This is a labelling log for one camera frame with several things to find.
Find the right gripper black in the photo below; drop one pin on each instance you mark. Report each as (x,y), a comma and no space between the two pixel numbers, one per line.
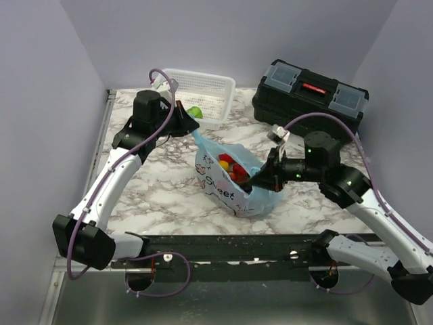
(270,175)

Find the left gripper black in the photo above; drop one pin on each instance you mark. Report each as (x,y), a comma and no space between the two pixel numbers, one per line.
(186,122)

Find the light blue plastic bag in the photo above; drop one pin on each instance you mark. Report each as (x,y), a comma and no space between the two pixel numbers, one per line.
(223,186)

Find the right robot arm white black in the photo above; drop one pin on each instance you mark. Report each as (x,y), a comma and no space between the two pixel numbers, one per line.
(408,265)

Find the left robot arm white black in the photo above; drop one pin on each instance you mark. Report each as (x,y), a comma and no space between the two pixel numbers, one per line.
(81,235)

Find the green fake fruit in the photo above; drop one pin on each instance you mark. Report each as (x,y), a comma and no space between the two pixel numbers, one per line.
(195,112)

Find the red fake strawberry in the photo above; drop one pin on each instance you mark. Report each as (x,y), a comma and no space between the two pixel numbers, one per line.
(238,169)

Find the white plastic basket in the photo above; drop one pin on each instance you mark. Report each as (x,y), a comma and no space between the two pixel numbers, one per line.
(213,94)

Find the black plastic toolbox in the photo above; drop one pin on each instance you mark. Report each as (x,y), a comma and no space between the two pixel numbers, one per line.
(287,91)

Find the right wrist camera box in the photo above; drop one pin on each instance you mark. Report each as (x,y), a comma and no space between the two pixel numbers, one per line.
(278,135)

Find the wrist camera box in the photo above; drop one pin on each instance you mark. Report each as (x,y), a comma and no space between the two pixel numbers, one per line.
(164,89)
(278,135)

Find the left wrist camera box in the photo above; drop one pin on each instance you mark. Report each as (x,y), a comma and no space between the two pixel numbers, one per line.
(164,89)

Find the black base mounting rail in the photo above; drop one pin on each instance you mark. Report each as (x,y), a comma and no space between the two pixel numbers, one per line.
(232,258)

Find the aluminium frame profile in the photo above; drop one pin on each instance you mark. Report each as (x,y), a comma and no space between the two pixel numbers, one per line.
(60,265)

